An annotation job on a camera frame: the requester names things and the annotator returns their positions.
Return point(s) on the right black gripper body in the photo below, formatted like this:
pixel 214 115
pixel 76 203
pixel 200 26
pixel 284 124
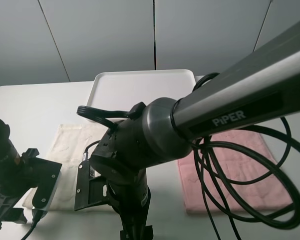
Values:
pixel 130 197

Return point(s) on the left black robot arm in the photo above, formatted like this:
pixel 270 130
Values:
pixel 10 160

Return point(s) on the pink towel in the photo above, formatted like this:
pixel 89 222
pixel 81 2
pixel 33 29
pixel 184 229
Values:
pixel 267 194

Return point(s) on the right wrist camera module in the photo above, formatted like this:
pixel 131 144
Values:
pixel 89 189

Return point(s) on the white rectangular plastic tray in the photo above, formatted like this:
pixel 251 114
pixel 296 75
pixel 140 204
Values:
pixel 122 90

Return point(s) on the cream white towel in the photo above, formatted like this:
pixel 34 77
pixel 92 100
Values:
pixel 67 148

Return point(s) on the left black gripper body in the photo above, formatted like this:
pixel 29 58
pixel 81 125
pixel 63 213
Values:
pixel 12 189

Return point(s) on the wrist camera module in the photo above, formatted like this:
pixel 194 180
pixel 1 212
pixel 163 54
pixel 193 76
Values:
pixel 89 189
pixel 40 174

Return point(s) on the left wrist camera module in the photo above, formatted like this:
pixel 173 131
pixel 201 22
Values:
pixel 40 174

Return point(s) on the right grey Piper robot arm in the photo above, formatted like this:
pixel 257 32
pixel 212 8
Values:
pixel 263 86

